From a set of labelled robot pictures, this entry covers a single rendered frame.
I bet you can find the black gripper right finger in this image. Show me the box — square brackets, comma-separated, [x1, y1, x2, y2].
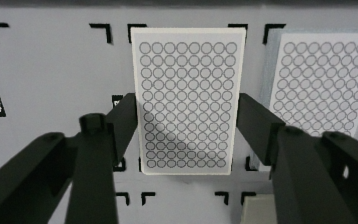
[236, 93, 358, 224]

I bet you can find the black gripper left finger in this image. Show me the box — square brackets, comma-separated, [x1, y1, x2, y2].
[0, 93, 138, 224]

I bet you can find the white deep-well block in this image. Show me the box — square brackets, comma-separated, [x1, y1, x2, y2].
[241, 194, 277, 224]

